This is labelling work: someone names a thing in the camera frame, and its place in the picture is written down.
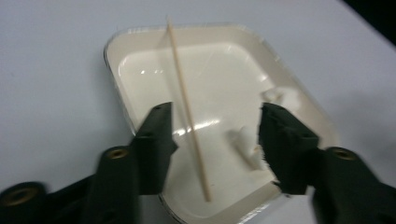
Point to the white food piece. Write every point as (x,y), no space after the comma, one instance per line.
(244,146)

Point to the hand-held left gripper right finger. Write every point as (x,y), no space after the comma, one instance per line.
(286,146)

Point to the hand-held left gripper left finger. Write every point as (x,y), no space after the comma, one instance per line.
(154,149)

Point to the white square tray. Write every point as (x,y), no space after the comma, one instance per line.
(224,87)

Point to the wooden skewer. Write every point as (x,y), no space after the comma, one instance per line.
(186,109)

